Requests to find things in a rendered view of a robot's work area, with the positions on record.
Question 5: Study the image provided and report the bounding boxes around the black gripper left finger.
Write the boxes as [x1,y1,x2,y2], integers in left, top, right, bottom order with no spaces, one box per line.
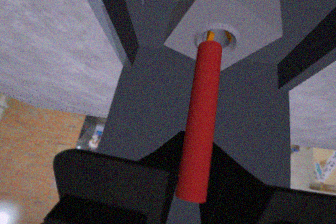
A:
[53,131,185,224]

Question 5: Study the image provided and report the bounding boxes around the red peg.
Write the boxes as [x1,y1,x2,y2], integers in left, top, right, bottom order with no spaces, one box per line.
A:
[175,40,222,203]

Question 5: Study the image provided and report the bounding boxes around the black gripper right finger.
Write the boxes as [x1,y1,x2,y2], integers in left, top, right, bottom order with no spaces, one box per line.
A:
[199,142,336,224]

